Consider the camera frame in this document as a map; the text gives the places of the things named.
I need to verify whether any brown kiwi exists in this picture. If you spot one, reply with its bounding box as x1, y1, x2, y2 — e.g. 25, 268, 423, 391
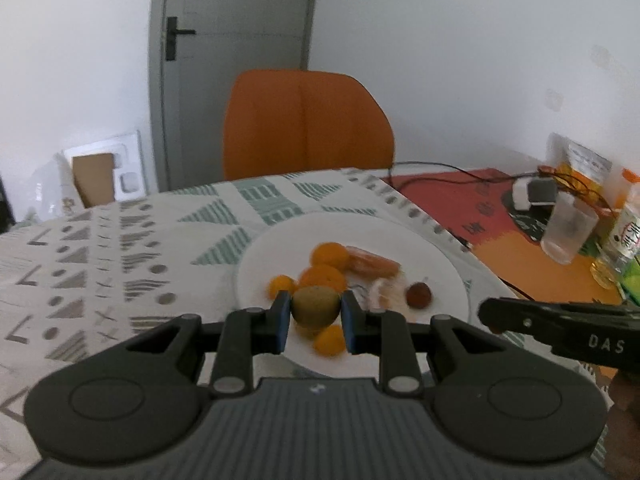
291, 285, 341, 331

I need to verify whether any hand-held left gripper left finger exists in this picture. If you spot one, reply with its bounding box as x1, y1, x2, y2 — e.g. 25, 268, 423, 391
125, 291, 292, 398

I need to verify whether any clear plastic cup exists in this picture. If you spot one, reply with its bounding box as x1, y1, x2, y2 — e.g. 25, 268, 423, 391
540, 191, 600, 265

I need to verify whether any patterned white green tablecloth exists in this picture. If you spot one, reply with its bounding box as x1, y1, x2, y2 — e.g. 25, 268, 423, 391
0, 167, 521, 480

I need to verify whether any grey door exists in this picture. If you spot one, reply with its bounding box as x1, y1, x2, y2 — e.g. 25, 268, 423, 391
149, 0, 321, 193

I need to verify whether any small dark red fruit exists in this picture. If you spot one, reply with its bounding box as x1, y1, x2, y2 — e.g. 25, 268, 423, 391
405, 277, 432, 309

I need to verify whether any small orange kumquat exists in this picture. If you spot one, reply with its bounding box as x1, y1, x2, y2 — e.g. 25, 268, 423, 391
312, 324, 347, 357
266, 275, 297, 301

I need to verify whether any white styrofoam packaging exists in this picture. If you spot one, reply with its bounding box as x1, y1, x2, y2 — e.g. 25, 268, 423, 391
64, 130, 147, 208

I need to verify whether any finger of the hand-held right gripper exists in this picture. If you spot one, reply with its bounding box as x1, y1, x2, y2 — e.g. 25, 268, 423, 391
477, 297, 556, 341

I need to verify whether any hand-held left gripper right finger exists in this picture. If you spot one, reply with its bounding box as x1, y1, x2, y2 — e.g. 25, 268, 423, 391
341, 291, 511, 397

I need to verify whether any thin black cable with plug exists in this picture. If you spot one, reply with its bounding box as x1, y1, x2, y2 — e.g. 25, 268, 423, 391
447, 230, 533, 302

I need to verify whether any brown cardboard piece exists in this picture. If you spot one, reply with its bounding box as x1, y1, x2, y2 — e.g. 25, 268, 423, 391
71, 152, 121, 208

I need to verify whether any white grey power adapter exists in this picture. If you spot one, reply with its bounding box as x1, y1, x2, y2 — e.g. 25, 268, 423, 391
511, 176, 558, 211

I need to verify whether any round orange mandarin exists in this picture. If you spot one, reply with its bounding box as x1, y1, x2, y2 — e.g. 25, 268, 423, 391
298, 265, 347, 293
310, 242, 352, 268

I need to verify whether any white round plate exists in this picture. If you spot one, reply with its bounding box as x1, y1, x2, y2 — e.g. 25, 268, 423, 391
234, 210, 473, 378

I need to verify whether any green packet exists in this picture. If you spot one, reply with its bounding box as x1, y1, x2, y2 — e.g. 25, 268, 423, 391
620, 255, 640, 306

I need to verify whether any black door handle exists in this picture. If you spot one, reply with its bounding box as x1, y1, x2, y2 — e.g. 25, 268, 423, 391
165, 16, 197, 62

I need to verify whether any clear plastic sheet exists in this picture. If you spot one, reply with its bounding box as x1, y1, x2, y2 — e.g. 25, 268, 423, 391
30, 152, 86, 221

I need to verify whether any orange chair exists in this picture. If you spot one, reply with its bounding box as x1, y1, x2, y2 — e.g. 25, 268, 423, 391
221, 70, 395, 181

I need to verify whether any red orange patterned mat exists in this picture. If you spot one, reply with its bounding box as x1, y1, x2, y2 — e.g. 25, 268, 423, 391
380, 167, 623, 306

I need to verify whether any clear bottle orange cap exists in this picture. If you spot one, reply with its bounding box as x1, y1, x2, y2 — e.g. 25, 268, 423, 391
590, 167, 640, 290

